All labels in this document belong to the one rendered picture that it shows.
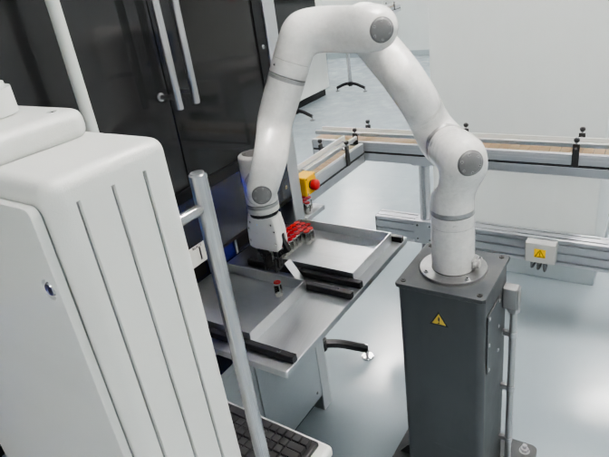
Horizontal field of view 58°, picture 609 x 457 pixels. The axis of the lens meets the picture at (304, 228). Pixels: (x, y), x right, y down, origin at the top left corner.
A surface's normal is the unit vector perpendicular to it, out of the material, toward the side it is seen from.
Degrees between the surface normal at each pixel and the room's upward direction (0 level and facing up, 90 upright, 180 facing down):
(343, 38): 96
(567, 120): 90
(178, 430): 90
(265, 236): 90
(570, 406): 0
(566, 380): 0
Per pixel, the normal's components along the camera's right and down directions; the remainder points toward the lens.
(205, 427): 0.82, 0.15
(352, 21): -0.57, 0.11
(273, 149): 0.27, -0.21
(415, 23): -0.53, 0.44
